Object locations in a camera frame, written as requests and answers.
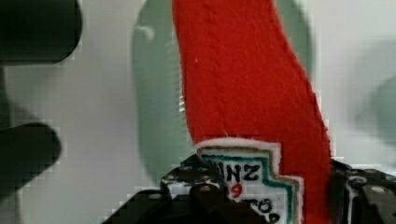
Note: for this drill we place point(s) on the black round pan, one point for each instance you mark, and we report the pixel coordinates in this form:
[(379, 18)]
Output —
[(38, 31)]

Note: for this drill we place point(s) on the green oval strainer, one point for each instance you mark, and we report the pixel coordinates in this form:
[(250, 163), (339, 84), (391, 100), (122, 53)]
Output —
[(155, 109)]

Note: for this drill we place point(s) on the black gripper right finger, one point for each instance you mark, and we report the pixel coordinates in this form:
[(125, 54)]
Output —
[(361, 196)]

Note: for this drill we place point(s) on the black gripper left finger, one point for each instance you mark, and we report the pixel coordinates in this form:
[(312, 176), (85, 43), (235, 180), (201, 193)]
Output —
[(192, 193)]

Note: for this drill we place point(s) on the red plush ketchup bottle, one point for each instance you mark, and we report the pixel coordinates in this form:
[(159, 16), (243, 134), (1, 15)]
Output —
[(249, 170)]

